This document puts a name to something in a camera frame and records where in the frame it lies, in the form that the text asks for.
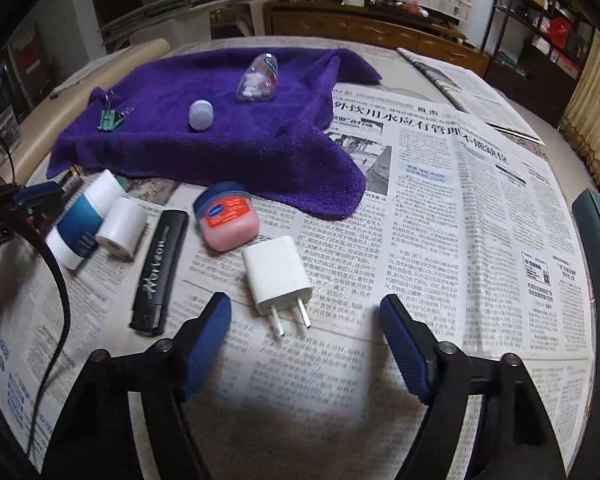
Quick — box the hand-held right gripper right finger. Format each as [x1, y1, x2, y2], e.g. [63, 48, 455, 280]
[378, 294, 568, 480]

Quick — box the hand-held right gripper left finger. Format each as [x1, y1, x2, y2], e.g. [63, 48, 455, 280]
[42, 292, 233, 480]

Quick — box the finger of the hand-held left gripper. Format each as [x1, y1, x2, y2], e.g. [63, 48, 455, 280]
[11, 181, 65, 222]

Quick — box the black and gold cylinder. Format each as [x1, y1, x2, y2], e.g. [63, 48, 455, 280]
[54, 167, 83, 192]

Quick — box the white and blue tube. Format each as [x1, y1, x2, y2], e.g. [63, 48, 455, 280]
[45, 169, 127, 270]

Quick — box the long black case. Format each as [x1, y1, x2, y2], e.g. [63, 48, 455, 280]
[128, 209, 190, 337]

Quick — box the white tape roll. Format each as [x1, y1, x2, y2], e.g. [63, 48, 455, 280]
[95, 197, 148, 260]

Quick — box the white charger plug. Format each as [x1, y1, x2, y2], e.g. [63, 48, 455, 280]
[242, 237, 315, 337]

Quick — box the green binder clip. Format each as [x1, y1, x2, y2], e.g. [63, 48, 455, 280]
[97, 91, 135, 132]

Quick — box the pink jar with blue lid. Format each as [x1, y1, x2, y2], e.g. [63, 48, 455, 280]
[192, 183, 260, 252]

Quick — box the small white round cap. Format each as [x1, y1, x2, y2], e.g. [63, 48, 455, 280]
[188, 100, 215, 132]

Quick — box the clear plastic bottle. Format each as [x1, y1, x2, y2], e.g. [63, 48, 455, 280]
[236, 52, 281, 103]

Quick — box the newspaper sheet with blue advert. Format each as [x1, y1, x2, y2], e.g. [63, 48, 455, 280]
[0, 170, 593, 480]

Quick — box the open newspaper sheet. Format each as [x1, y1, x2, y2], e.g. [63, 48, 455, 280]
[260, 82, 598, 361]

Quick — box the purple towel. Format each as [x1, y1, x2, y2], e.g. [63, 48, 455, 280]
[46, 47, 383, 221]

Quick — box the teal chair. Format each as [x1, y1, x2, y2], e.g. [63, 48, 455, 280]
[571, 187, 600, 311]

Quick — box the grey folded table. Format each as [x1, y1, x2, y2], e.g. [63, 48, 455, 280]
[100, 0, 251, 51]

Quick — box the folded newspaper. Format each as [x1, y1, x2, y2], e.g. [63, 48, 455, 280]
[397, 47, 546, 146]

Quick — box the beige curtain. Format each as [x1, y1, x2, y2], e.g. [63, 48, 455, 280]
[560, 30, 600, 196]

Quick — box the brown wooden cabinet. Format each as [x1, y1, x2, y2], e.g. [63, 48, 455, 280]
[265, 0, 491, 76]

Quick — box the dark shelf unit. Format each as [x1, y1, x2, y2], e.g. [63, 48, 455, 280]
[485, 0, 598, 126]

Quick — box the thick black cable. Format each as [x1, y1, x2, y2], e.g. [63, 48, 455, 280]
[0, 210, 73, 466]

